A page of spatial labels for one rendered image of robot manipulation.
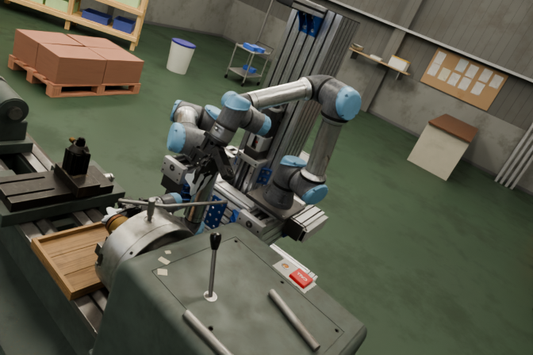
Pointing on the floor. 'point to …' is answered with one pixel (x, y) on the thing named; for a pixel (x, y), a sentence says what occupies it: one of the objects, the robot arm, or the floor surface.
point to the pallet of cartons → (74, 63)
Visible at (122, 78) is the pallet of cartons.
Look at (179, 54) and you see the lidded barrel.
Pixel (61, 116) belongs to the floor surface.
